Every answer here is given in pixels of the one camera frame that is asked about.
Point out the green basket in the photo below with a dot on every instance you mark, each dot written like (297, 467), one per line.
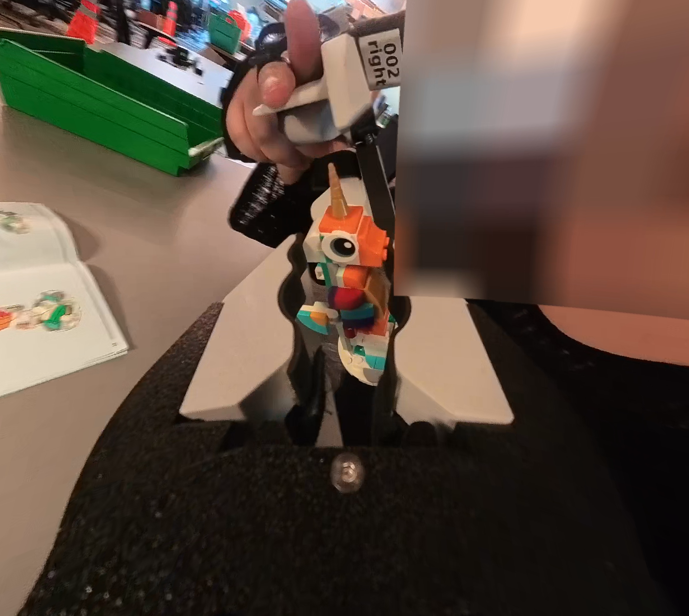
(223, 35)

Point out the long green storage crate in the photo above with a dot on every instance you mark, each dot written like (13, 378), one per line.
(107, 99)

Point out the orange traffic cone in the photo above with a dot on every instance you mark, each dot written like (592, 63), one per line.
(86, 18)
(170, 21)

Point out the person's right hand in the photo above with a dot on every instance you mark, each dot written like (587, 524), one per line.
(253, 131)

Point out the orange lego seahorse model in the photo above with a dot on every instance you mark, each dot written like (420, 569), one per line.
(366, 234)

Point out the open instruction booklet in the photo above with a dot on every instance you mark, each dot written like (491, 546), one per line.
(48, 304)

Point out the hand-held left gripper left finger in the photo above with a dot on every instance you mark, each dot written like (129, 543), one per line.
(242, 347)

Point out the person's torso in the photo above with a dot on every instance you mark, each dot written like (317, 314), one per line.
(646, 438)

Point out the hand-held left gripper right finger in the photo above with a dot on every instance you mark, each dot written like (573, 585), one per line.
(457, 368)

